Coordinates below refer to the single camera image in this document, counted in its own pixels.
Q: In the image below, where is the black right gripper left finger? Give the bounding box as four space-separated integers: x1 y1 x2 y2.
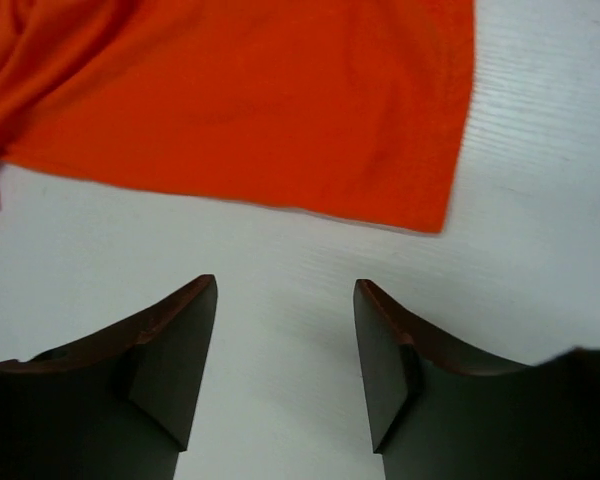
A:
0 274 217 479

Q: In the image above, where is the orange t shirt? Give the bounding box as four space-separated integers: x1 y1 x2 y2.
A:
0 1 475 234

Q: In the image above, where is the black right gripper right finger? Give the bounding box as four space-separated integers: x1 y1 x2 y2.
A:
353 279 600 479

